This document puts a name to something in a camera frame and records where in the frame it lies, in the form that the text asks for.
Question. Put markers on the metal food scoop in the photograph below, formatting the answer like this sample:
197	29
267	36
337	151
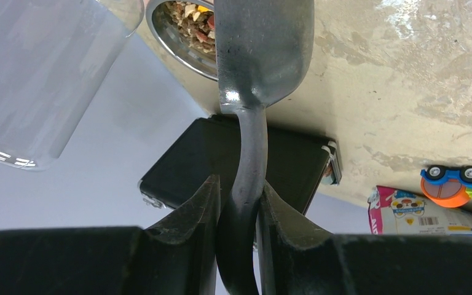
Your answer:
263	52

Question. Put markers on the colourful pet food bag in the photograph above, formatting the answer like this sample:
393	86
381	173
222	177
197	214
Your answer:
398	212

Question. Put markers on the black poker chip case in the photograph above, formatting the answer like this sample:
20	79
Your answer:
211	146

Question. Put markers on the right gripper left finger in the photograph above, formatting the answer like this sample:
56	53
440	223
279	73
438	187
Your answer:
173	256

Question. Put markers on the orange blue toy car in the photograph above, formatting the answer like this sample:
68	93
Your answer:
449	187

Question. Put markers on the clear water bottle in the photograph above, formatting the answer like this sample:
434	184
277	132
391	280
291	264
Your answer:
54	56

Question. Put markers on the pink double pet bowl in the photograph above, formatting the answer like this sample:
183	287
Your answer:
195	70

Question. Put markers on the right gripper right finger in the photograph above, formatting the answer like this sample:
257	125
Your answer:
296	256

